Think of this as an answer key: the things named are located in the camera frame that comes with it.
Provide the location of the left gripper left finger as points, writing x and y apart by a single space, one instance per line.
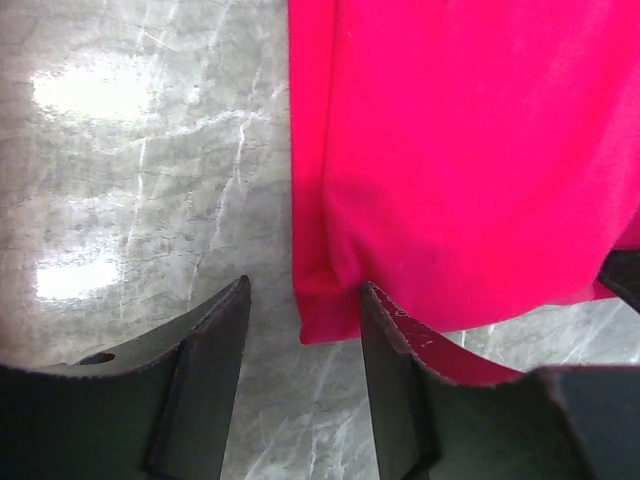
156 407

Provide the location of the pink red t-shirt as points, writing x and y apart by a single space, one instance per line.
474 159

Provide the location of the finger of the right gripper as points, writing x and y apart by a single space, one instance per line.
620 273

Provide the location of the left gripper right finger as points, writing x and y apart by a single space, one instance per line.
439 411

